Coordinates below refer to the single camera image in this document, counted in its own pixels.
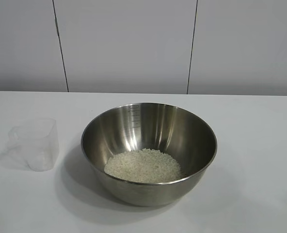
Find clear plastic measuring cup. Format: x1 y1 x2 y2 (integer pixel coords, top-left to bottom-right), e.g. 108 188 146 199
7 117 58 173

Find stainless steel mixing bowl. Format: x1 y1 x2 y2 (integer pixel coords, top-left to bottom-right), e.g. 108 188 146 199
80 101 218 207

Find white rice grains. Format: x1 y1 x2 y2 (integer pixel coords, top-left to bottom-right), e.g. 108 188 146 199
104 148 183 183

